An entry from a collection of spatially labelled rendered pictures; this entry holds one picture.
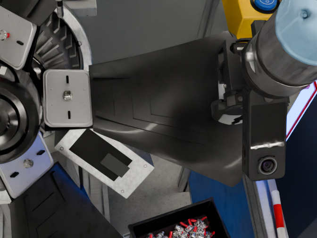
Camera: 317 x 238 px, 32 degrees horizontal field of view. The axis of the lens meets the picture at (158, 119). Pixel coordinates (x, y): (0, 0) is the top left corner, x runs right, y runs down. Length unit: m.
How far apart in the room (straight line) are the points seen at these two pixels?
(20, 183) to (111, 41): 1.10
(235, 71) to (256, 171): 0.12
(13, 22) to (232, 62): 0.28
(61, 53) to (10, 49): 0.13
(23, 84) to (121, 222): 1.28
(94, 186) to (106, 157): 1.01
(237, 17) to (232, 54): 0.40
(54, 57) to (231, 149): 0.29
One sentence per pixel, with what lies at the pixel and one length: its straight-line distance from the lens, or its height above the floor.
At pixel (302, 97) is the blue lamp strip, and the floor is 1.15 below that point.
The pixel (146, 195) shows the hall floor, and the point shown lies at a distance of 1.98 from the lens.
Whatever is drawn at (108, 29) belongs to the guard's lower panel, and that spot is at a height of 0.43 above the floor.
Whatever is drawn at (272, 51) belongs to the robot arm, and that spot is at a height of 1.44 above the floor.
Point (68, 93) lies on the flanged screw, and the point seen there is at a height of 1.19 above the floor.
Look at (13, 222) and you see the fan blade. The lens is 0.80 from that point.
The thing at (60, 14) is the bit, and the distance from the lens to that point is 0.62.
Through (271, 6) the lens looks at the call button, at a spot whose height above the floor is 1.08.
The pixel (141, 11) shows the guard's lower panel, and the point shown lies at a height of 0.51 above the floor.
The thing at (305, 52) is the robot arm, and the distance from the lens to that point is 0.48.
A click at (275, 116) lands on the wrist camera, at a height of 1.31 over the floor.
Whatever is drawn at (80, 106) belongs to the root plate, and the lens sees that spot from 0.76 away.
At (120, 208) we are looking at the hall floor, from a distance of 1.96.
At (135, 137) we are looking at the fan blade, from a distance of 0.75.
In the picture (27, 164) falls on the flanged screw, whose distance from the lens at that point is 0.80.
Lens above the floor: 1.84
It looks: 60 degrees down
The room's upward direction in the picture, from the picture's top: 10 degrees clockwise
